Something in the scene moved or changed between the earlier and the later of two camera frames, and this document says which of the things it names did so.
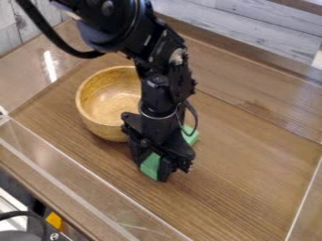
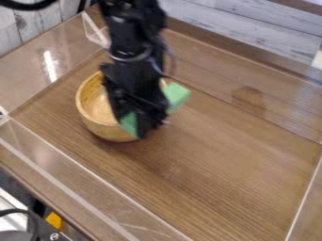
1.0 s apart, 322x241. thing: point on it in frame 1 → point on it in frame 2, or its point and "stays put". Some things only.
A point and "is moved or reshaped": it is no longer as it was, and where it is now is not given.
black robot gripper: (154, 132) → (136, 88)
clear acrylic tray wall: (75, 190) stays put
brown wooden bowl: (108, 93) stays put
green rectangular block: (150, 160) is moved or reshaped
